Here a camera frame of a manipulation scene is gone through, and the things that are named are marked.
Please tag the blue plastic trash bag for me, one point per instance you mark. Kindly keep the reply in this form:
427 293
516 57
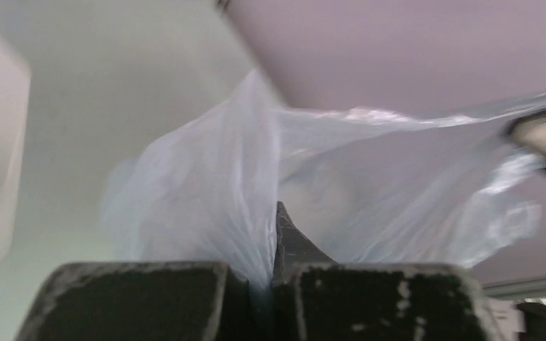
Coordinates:
364 185

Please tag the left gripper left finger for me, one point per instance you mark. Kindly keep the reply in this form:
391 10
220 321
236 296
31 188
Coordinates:
111 301

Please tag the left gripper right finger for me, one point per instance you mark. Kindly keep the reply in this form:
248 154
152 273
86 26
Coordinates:
316 298

